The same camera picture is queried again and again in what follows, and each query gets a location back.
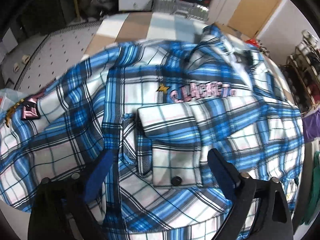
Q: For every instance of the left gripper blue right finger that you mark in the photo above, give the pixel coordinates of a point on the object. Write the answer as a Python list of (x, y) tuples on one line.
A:
[(272, 219)]

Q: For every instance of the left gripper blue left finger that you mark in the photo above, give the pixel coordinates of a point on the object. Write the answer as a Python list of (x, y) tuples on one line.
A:
[(54, 200)]

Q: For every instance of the blue white plaid shirt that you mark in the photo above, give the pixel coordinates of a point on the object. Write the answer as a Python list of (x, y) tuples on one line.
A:
[(154, 109)]

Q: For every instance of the green folded garment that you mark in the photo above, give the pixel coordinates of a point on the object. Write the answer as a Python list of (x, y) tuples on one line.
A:
[(314, 192)]

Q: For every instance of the purple plastic bag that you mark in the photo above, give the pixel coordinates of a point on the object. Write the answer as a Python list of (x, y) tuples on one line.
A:
[(311, 127)]

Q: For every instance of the checkered pillow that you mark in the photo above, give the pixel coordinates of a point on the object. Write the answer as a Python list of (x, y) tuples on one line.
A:
[(8, 97)]

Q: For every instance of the grey dotted floor mat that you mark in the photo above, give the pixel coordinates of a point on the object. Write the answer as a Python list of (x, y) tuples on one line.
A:
[(40, 58)]

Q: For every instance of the wooden shoe rack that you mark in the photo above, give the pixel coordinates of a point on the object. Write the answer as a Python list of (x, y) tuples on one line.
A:
[(301, 72)]

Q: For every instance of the checkered bed sheet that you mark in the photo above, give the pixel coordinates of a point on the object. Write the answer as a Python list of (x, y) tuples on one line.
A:
[(144, 26)]

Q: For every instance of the wooden door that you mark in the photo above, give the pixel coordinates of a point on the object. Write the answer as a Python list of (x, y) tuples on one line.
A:
[(250, 16)]

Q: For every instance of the white low cabinet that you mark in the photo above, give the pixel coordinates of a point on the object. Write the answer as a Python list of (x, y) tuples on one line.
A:
[(221, 11)]

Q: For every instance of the silver ribbed suitcase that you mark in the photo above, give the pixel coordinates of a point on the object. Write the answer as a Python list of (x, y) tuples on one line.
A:
[(185, 9)]

